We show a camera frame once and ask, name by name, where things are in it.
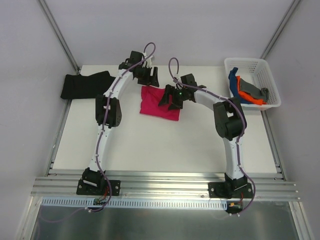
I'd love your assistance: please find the pink t shirt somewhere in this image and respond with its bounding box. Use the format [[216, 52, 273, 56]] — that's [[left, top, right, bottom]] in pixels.
[[139, 86, 180, 122]]

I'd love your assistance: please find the white plastic basket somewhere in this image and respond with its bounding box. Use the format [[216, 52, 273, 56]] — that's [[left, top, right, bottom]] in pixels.
[[224, 57, 282, 111]]

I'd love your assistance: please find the orange t shirt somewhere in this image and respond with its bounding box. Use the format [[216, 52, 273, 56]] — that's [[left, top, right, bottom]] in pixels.
[[236, 75, 267, 106]]

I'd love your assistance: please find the left table edge rail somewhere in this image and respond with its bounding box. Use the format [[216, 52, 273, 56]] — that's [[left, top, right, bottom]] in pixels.
[[44, 100, 72, 177]]

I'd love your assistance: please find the purple cable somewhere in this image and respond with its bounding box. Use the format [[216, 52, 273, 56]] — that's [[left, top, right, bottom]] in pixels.
[[168, 57, 257, 218], [87, 42, 157, 214]]

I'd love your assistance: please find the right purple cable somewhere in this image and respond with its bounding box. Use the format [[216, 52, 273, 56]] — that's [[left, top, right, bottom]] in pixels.
[[168, 57, 257, 218]]

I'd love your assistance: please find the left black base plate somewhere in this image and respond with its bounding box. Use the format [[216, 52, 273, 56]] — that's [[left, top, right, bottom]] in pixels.
[[76, 179, 121, 196]]

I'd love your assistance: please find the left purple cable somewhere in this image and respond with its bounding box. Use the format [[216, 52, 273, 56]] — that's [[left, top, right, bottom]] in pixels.
[[87, 42, 157, 214]]

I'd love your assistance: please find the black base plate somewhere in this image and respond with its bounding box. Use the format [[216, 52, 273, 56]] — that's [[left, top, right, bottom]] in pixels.
[[208, 182, 254, 199], [76, 179, 121, 196]]

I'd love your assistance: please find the right corner aluminium profile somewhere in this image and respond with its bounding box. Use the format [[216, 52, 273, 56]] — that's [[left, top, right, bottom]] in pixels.
[[260, 0, 303, 60]]

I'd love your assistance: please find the grey t shirt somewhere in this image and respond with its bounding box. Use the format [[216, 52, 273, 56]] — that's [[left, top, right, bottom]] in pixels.
[[239, 78, 270, 103]]

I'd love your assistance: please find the left corner aluminium profile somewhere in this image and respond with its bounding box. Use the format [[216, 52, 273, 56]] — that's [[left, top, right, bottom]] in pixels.
[[37, 0, 81, 74]]

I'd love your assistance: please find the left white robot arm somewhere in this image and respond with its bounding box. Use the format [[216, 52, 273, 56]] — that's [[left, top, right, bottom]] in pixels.
[[82, 51, 159, 194]]

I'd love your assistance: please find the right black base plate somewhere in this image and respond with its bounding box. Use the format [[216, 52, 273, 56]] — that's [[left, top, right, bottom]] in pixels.
[[208, 182, 254, 199]]

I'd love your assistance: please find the blue t shirt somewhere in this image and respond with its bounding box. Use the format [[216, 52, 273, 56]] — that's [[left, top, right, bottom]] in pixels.
[[228, 67, 251, 104]]

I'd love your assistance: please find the corner aluminium profile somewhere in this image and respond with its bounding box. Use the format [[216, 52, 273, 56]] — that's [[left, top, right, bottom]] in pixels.
[[37, 0, 81, 74], [260, 0, 303, 60]]

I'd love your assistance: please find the black folded t shirt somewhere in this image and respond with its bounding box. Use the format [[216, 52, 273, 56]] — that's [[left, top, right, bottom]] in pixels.
[[60, 71, 115, 100]]

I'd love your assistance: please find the white slotted cable duct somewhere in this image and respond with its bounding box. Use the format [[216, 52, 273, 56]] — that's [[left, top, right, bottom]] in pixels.
[[41, 197, 227, 211]]

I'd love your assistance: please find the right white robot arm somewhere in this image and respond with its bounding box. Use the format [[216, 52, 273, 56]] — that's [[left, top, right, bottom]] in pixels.
[[158, 74, 248, 198]]

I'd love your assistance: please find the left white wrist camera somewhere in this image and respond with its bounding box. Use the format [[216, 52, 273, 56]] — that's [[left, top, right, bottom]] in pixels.
[[142, 52, 154, 68]]

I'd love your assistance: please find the aluminium mounting rail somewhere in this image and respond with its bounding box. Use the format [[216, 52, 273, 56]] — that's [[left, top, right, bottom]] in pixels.
[[31, 169, 302, 202]]

